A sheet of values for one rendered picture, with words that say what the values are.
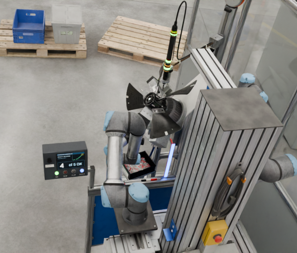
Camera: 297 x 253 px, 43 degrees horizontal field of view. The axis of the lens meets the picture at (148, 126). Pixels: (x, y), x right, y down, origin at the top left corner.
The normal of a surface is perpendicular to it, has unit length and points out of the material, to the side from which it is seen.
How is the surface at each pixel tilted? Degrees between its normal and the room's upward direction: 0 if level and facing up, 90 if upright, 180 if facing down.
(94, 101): 0
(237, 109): 0
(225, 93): 0
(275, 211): 90
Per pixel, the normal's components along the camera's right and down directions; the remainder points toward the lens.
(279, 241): -0.96, 0.07
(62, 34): 0.16, 0.72
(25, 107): 0.13, -0.75
